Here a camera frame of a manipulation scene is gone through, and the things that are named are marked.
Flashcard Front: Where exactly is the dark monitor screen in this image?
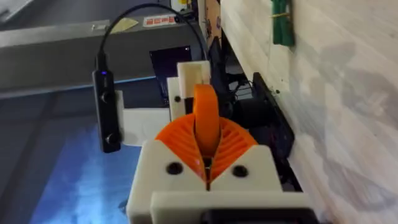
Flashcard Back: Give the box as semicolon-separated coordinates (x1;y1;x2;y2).
148;45;193;105

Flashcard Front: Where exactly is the green vegetable bundle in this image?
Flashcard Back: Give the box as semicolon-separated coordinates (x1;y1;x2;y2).
271;0;296;47

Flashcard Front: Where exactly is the black camera cable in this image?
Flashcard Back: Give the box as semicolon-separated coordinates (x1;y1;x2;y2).
95;2;208;73

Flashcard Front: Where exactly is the grey metal cabinet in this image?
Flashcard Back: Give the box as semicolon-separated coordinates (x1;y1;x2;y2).
0;14;208;100

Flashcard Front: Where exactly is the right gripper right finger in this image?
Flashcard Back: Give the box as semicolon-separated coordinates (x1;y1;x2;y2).
208;116;283;192

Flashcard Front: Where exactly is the brown cardboard box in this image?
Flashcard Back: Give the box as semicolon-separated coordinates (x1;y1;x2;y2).
202;0;222;48

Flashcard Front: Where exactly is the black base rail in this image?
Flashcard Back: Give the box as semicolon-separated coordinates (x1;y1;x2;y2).
251;72;303;192

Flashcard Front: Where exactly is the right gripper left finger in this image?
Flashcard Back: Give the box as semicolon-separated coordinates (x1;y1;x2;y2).
126;113;208;224

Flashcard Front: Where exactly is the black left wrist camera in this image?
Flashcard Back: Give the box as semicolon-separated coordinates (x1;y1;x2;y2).
92;70;123;154

